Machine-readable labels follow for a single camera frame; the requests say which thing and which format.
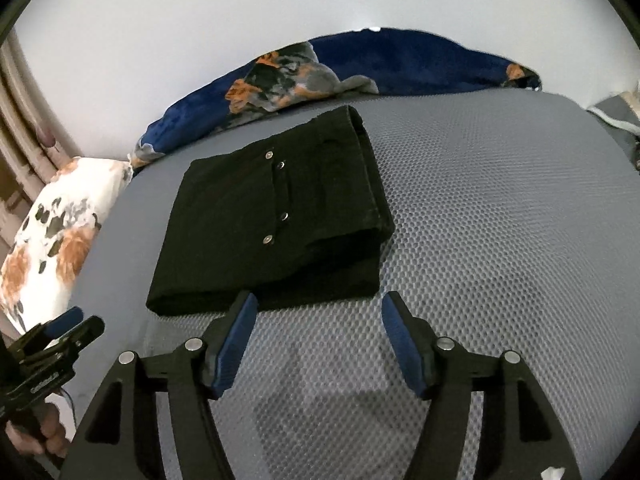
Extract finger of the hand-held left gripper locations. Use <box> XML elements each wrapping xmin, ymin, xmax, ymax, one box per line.
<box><xmin>57</xmin><ymin>316</ymin><xmax>106</xmax><ymax>358</ymax></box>
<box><xmin>42</xmin><ymin>306</ymin><xmax>84</xmax><ymax>337</ymax></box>

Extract grey mesh mattress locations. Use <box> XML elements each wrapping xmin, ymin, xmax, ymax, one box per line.
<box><xmin>65</xmin><ymin>92</ymin><xmax>640</xmax><ymax>480</ymax></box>

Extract person's left hand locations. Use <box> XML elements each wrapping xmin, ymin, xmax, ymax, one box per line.
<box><xmin>7</xmin><ymin>402</ymin><xmax>71</xmax><ymax>456</ymax></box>

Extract beige curtain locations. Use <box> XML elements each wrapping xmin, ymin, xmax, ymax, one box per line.
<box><xmin>0</xmin><ymin>30</ymin><xmax>83</xmax><ymax>221</ymax></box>

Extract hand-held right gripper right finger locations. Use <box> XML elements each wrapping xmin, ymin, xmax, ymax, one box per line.
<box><xmin>381</xmin><ymin>291</ymin><xmax>583</xmax><ymax>480</ymax></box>

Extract black pants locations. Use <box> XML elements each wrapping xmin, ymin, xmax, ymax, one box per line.
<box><xmin>146</xmin><ymin>105</ymin><xmax>396</xmax><ymax>317</ymax></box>

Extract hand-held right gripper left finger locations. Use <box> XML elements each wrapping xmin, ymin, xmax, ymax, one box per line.
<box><xmin>62</xmin><ymin>290</ymin><xmax>261</xmax><ymax>480</ymax></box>

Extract white floral pillow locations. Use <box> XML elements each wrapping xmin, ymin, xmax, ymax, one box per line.
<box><xmin>0</xmin><ymin>156</ymin><xmax>133</xmax><ymax>333</ymax></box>

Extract blue floral blanket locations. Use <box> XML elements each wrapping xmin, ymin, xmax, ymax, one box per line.
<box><xmin>132</xmin><ymin>30</ymin><xmax>543</xmax><ymax>168</ymax></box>

